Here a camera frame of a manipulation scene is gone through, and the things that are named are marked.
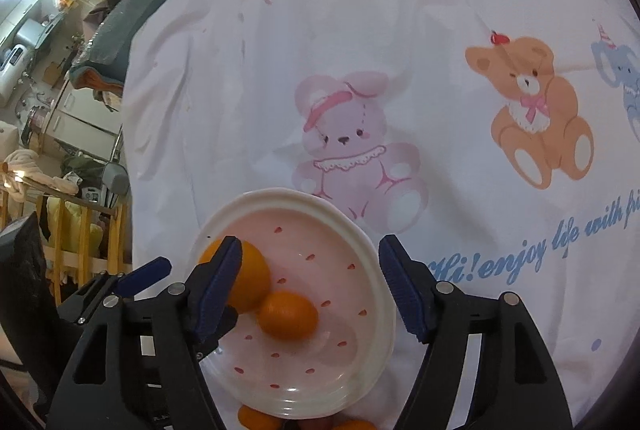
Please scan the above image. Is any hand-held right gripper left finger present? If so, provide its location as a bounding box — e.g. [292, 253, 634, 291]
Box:
[47, 235, 244, 430]

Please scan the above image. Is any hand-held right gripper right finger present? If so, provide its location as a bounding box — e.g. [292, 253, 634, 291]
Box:
[378, 234, 573, 430]

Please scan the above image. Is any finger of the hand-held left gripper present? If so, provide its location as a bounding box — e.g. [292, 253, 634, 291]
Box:
[57, 257, 172, 326]

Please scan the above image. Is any large orange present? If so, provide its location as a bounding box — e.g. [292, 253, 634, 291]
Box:
[198, 237, 273, 315]

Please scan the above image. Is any white strawberry print bowl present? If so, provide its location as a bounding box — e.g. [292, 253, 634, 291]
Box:
[189, 189, 397, 417]

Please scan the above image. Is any yellow cloth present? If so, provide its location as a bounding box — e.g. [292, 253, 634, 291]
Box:
[47, 199, 106, 261]

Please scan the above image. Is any grey chair back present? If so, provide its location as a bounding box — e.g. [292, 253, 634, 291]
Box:
[102, 163, 130, 211]

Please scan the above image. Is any white floor cabinet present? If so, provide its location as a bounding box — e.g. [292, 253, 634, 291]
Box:
[47, 85, 124, 157]

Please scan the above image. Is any white water heater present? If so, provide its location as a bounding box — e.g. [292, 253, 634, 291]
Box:
[0, 43, 32, 107]

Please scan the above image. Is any teal mattress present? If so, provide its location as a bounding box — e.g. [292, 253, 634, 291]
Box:
[70, 0, 207, 92]

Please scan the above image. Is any white printed bear blanket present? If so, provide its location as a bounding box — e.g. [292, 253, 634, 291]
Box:
[122, 0, 640, 430]

